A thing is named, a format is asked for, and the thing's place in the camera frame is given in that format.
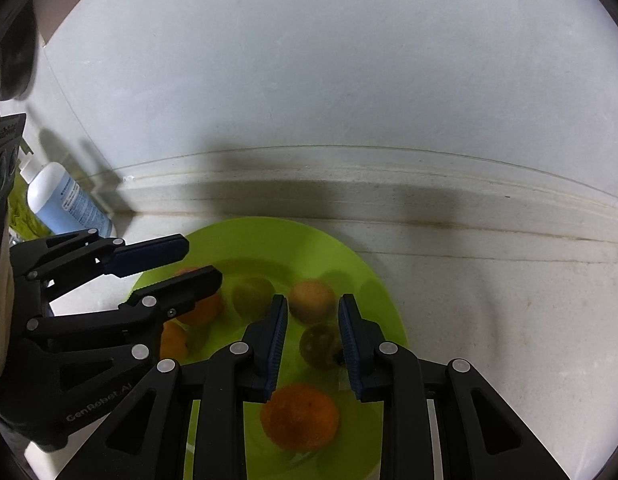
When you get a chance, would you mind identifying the large orange mandarin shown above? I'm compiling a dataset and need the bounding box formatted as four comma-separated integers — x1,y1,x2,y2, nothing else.
260,384,340,451

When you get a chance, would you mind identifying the white pump lotion bottle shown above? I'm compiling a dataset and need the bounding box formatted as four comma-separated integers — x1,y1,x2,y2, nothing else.
27,161,114,237

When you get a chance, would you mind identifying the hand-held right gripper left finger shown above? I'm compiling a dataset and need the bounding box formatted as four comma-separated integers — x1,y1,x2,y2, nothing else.
54,294,290,480

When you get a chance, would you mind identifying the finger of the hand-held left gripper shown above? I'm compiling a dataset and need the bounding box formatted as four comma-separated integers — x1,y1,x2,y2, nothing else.
21,266,224,392
10,230,191,306

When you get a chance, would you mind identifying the green dish soap bottle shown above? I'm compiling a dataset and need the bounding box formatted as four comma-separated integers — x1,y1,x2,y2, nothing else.
6,170,54,241

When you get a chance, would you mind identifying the green plate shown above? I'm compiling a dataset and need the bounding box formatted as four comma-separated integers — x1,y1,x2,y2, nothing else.
124,216,409,480

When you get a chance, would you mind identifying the brown round fruit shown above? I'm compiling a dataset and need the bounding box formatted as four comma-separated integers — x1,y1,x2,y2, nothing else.
288,280,337,325

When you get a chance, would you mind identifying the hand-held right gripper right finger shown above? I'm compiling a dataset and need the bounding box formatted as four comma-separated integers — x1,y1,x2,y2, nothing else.
337,294,572,480

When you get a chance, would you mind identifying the green tomato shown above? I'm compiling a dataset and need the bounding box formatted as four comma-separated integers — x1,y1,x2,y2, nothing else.
231,276,277,320
299,322,346,371

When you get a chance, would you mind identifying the black frying pan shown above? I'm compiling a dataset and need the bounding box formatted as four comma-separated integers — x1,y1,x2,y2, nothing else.
0,7,38,102

